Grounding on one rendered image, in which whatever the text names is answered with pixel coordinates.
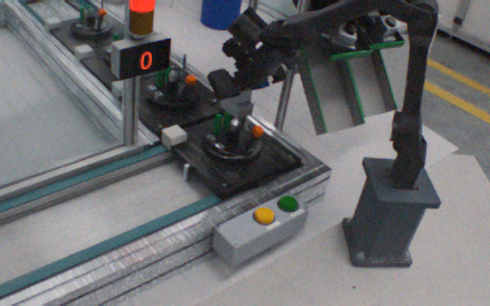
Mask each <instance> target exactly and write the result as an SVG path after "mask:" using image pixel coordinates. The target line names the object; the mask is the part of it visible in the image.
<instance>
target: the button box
mask: <svg viewBox="0 0 490 306"><path fill-rule="evenodd" d="M282 196H292V193H285V194H282V195H280V196H278V197H276V198H274V199H272V200H270V201H268V202H266V203H264V204H262V205H259V206H257V207H255V208H253V209H251V210H249V211H248V212H246V213H244V214H240V215H238V216H236V217H234V218H231V219H229V220H227V221H226V222H224V223H223V224H221V225H219V226H217V227H215V228H214V232H213V239H212V244H211V246H212V248H213V249H214V250H215V251H216V252H217V253H218V254H219V255H221V256H222V257H223V258H224V259H225V260H226V261H227V262H228V263H229V264H230V266H236V265H238V264H240V263H241V262H243V261H245V260H247V259H248V258H249V257H251V256H255V255H256V254H258V253H260V252H262V251H264V250H265V249H267V248H268V247H270V246H272V245H273V244H275V243H277V242H281V241H282V240H284V239H286V238H287V237H289V236H291V235H292V234H294V233H296V232H298V231H300V230H302V229H304V228H305V225H306V222H307V217H308V212H309V208H308V207H307V206H305V205H304V204H303V203H302V202H301V201H299V200H298V199H297V198H296V197H294V198H295V199H296V200H297V202H298V205H297V208H296V209H295V210H294V211H286V210H284V209H282V208H281V207H280V205H279V201H280V198H281V197H282ZM262 207H266V208H269V209H270V210H271V211H272V212H273V213H274V218H273V221H272V222H270V223H269V224H263V223H260V222H259V221H257V220H256V218H255V212H256V210H257V209H259V208H262Z"/></svg>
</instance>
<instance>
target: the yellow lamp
mask: <svg viewBox="0 0 490 306"><path fill-rule="evenodd" d="M154 11H155V9H153V10H152V11H149V12H142V13H139V12H135V11H133V10H132V9H130V17H129V31H130V32H132V33H133V34H136V35H141V36H143V35H149V34H151V33H152V31H153V25H154Z"/></svg>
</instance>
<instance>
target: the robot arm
mask: <svg viewBox="0 0 490 306"><path fill-rule="evenodd" d="M376 10H380V11H382V12H385V13H387V14H388V15H390V16H392V17H393V18H395V19H397V20H399V21H402V22H404V23H407V33H408V37H409V41H410V48H409V51H410V52H409V64H408V69H407V73H406V78H407V79H406V81H407V82H406V87H405V94H404V106H403V107H402V110H401V111H398V110H396V109H395V110H394V115H393V119H392V122H391V123H392V132H391V136H390V140H389V141H390V142H392V143H393V150H395V151H396V152H397V156H396V158H395V161H394V163H393V165H392V168H385V169H384V171H385V174H386V176H387V177H388V180H389V182H390V187H391V188H392V189H408V190H419V186H418V183H417V181H416V179H417V178H418V176H419V172H420V171H421V170H422V169H423V168H424V167H425V160H426V149H427V142H426V139H425V137H424V136H423V135H422V115H421V107H422V104H421V103H422V92H423V87H424V83H425V72H426V67H427V63H426V62H427V56H428V53H429V49H428V48H429V46H430V45H431V43H432V39H433V37H434V35H435V34H434V33H435V30H436V28H437V23H438V20H439V16H438V12H439V5H438V2H437V1H436V0H343V1H339V2H336V3H335V4H333V5H331V6H327V7H326V8H324V9H321V10H319V11H312V12H305V13H302V14H298V15H292V16H290V17H289V18H288V19H286V20H272V21H271V22H270V23H269V24H267V23H266V22H265V21H264V19H262V18H261V17H260V16H259V15H258V14H257V13H256V11H254V10H253V9H252V8H251V7H248V9H247V10H246V11H244V12H243V13H242V14H240V16H239V17H238V18H236V19H234V20H233V21H232V23H231V24H230V26H229V27H228V28H227V30H228V31H229V32H230V33H231V35H232V38H230V39H229V40H227V41H226V42H225V43H223V47H222V52H223V53H224V54H225V55H226V56H227V57H232V58H233V59H234V60H235V61H236V62H235V63H234V64H233V65H234V67H235V68H236V69H238V71H236V72H234V73H233V75H234V77H231V76H230V74H229V72H228V71H227V69H224V68H222V69H218V70H214V71H211V72H209V73H208V75H207V80H208V82H209V83H210V85H211V87H212V89H213V91H214V93H215V95H216V97H217V99H218V100H224V99H231V98H235V97H238V96H240V94H239V92H238V91H239V90H241V86H244V85H247V87H248V88H251V89H252V91H253V90H258V89H262V88H265V87H268V86H269V85H270V82H269V81H268V80H269V78H268V77H272V79H273V80H272V81H271V83H276V82H283V81H284V80H285V79H286V76H287V73H286V71H285V69H284V67H283V66H282V65H283V64H284V65H285V66H286V67H288V69H289V70H291V68H293V67H294V66H295V64H296V63H297V62H298V61H299V59H298V56H297V53H296V52H294V51H298V50H300V49H301V48H302V47H304V46H307V45H308V44H310V43H311V42H313V40H314V39H315V38H317V37H318V36H319V35H321V34H322V33H323V32H324V31H326V30H330V29H332V28H334V27H336V26H338V25H340V24H344V23H346V22H348V21H350V20H352V19H356V18H358V17H359V16H362V15H366V14H368V13H371V12H373V11H376ZM259 42H262V45H261V46H260V47H259V48H258V49H256V45H257V44H258V43H259ZM239 81H240V82H239Z"/></svg>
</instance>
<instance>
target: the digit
mask: <svg viewBox="0 0 490 306"><path fill-rule="evenodd" d="M156 49H157V44H155V45H151V46H143V47H139V48H137V54H136V75H138V74H141V73H145V72H149V71H152V70H155V61H156Z"/></svg>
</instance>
